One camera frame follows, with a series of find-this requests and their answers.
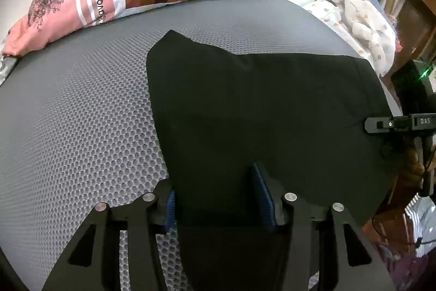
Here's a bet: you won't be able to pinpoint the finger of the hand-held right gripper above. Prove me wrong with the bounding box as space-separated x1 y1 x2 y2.
364 116 411 134

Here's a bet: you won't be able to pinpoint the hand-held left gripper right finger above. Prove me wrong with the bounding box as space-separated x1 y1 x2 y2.
251 162 397 291

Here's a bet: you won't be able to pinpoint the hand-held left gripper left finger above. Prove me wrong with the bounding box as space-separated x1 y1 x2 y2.
41 180 178 291

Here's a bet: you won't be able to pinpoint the black pants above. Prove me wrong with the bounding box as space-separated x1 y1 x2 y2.
146 29 405 291

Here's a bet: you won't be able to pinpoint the person's right hand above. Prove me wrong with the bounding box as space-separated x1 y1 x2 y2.
397 144 426 197

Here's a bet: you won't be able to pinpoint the white dotted cloth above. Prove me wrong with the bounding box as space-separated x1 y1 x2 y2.
303 0 401 77

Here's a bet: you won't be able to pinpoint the wooden cabinet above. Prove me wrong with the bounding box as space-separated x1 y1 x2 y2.
361 0 436 67

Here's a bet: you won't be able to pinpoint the striped cloth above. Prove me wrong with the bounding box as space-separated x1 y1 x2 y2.
404 196 436 257

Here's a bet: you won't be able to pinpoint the grey mesh mattress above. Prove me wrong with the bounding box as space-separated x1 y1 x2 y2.
0 0 399 291

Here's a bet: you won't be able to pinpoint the purple patterned clothing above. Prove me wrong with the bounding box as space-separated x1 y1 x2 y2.
375 241 436 291

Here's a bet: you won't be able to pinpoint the grey white cloth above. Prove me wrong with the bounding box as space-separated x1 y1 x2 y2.
0 39 18 87

